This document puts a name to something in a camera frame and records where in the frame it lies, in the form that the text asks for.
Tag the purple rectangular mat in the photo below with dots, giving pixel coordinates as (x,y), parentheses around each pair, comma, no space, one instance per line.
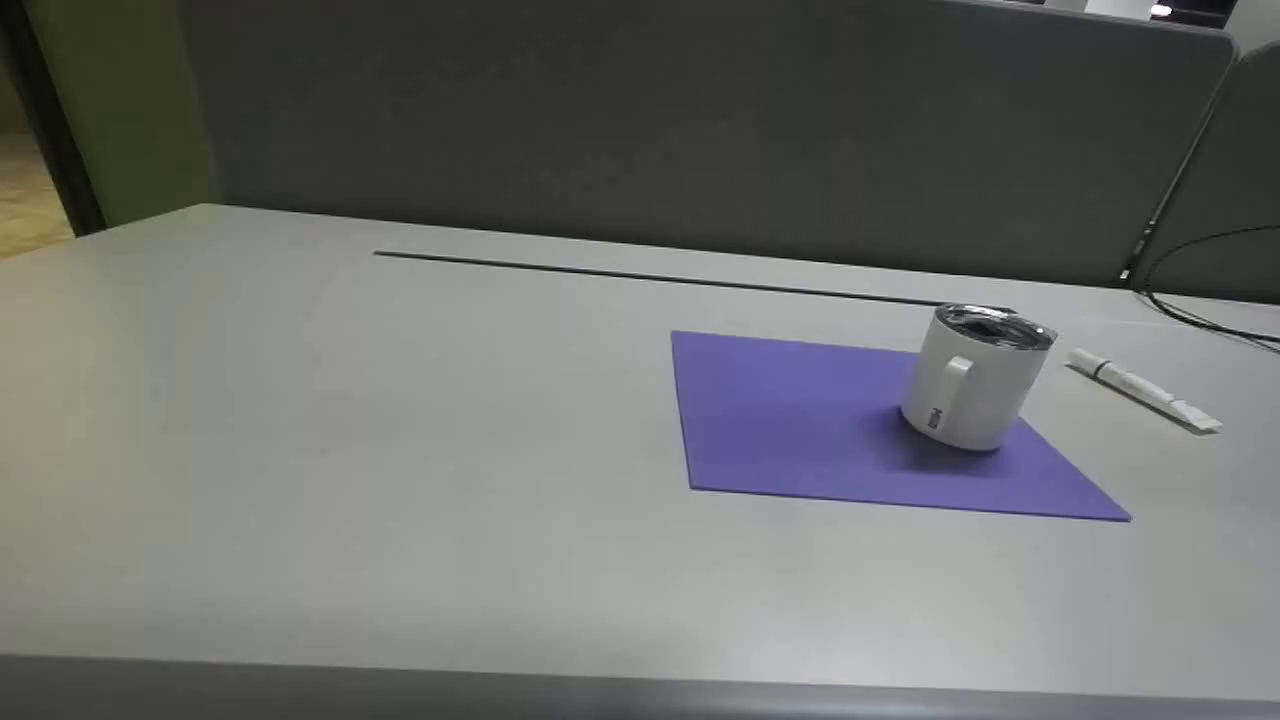
(787,413)

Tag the large grey partition panel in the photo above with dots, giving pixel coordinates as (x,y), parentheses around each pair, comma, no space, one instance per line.
(693,121)

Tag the white flask with grey lid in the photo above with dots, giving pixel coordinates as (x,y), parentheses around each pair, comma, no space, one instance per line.
(986,392)

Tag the white squeeze tube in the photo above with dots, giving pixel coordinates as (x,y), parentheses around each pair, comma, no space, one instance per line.
(1144,389)

